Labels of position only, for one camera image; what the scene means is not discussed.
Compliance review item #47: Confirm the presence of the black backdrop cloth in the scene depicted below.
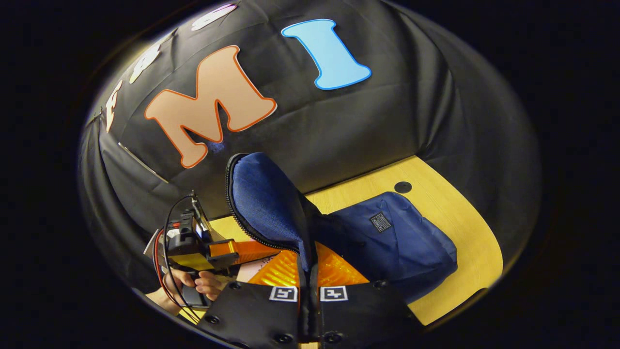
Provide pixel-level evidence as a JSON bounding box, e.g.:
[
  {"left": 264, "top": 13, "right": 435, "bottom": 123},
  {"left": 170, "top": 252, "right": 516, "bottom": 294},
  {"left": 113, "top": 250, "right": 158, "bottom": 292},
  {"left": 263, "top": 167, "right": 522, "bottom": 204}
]
[{"left": 77, "top": 0, "right": 542, "bottom": 291}]

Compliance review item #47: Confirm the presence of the blue schoolbag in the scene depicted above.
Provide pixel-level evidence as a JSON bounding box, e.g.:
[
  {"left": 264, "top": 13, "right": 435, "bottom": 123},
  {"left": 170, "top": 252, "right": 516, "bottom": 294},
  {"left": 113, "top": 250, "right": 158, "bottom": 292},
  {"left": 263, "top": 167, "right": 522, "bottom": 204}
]
[{"left": 225, "top": 152, "right": 459, "bottom": 305}]

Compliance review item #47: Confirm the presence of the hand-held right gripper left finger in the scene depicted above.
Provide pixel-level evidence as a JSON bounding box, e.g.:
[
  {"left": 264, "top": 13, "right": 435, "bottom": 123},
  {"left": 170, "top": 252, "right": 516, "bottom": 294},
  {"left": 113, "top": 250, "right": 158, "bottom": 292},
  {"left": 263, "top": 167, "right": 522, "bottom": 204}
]
[{"left": 191, "top": 249, "right": 309, "bottom": 349}]

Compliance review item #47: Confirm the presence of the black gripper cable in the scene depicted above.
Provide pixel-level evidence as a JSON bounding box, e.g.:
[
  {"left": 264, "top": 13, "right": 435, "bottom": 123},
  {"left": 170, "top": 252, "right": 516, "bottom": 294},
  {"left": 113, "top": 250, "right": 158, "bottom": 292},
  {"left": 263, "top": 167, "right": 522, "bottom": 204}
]
[{"left": 162, "top": 193, "right": 204, "bottom": 324}]

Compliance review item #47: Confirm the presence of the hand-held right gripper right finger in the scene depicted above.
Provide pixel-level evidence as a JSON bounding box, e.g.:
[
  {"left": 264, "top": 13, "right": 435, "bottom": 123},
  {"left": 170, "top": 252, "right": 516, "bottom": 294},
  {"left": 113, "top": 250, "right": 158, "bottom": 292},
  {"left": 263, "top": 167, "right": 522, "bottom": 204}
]
[{"left": 308, "top": 241, "right": 424, "bottom": 349}]

